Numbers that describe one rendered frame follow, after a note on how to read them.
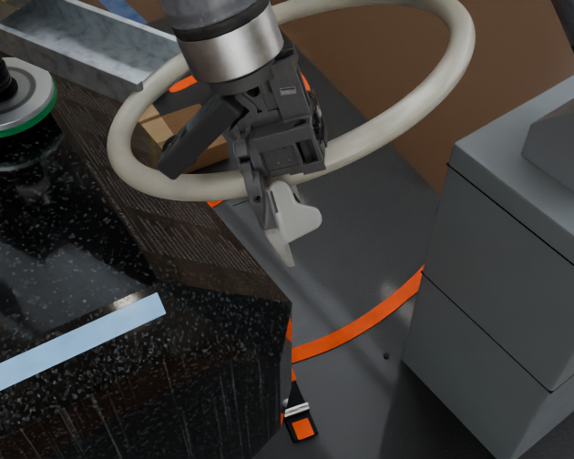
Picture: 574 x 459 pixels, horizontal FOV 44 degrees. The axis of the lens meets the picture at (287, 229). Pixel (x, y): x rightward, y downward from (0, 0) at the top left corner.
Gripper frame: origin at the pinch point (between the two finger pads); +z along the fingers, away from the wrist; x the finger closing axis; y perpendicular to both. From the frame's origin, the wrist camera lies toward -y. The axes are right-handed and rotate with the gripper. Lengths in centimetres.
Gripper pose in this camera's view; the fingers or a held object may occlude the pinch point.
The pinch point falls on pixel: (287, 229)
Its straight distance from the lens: 78.2
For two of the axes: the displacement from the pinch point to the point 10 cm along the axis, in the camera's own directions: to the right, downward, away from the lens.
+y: 9.5, -2.0, -2.5
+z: 3.2, 7.5, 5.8
